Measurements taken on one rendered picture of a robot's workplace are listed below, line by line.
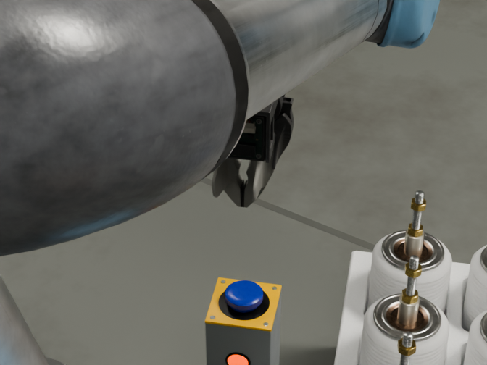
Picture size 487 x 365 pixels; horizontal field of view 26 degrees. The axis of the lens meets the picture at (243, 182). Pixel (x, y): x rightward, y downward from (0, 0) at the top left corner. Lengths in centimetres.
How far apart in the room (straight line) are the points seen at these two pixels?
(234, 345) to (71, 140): 77
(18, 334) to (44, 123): 27
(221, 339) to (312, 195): 71
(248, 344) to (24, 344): 53
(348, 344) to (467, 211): 57
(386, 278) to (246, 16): 84
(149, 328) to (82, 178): 119
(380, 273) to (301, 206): 50
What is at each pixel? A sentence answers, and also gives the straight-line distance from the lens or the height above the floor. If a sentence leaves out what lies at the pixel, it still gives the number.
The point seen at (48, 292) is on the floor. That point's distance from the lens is 162.
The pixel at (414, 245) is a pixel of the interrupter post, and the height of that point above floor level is 27.
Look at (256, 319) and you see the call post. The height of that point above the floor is 31.
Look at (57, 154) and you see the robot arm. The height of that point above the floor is 88.
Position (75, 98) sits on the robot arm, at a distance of 35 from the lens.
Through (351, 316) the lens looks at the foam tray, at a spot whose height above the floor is 18.
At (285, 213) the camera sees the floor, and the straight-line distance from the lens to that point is 175.
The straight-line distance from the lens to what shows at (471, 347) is 121.
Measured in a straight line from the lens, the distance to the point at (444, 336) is 120.
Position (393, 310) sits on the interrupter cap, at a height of 25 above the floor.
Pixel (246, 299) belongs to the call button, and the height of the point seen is 33.
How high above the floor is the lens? 107
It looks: 36 degrees down
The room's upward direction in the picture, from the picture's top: straight up
